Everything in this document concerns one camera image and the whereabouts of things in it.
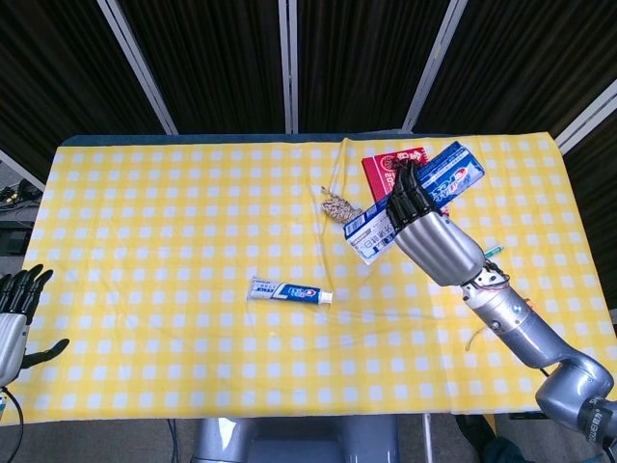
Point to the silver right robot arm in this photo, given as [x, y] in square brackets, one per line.
[535, 337]

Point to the red 2026 calendar booklet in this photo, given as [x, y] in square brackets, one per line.
[385, 171]

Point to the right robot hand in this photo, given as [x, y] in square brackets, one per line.
[434, 231]

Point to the black folding screen panels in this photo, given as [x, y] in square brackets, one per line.
[217, 62]

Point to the green black marker pen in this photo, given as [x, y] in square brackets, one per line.
[494, 251]

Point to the blue white toothpaste box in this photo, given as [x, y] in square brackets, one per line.
[414, 202]

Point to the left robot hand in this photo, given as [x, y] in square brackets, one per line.
[12, 328]

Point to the yellow white checkered tablecloth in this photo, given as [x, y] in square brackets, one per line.
[169, 251]

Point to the blue white toothpaste tube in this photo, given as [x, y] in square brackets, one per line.
[289, 291]

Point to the grey robot torso base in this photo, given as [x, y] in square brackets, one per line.
[289, 441]

